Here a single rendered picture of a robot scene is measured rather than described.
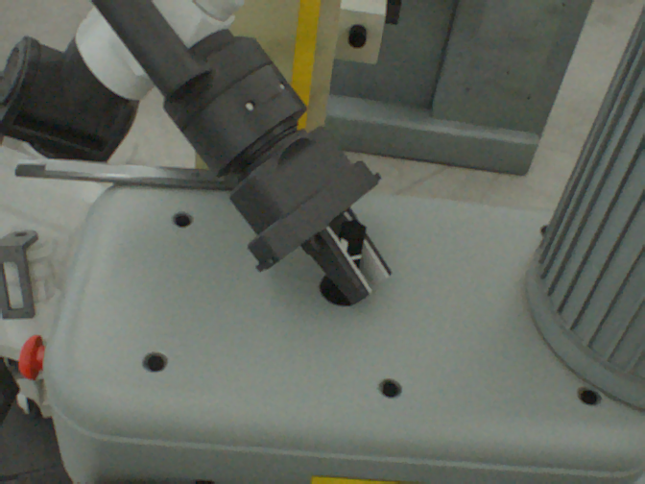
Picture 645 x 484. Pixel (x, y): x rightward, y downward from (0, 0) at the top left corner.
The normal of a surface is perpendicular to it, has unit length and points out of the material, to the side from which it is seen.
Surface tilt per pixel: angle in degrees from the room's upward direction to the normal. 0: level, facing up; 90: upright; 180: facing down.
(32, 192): 58
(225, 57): 34
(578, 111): 0
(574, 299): 90
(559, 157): 0
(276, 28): 90
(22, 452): 0
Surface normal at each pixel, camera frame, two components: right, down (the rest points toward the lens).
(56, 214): 0.31, 0.25
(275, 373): 0.11, -0.69
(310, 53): -0.02, 0.72
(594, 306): -0.81, 0.36
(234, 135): -0.22, 0.21
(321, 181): 0.48, -0.33
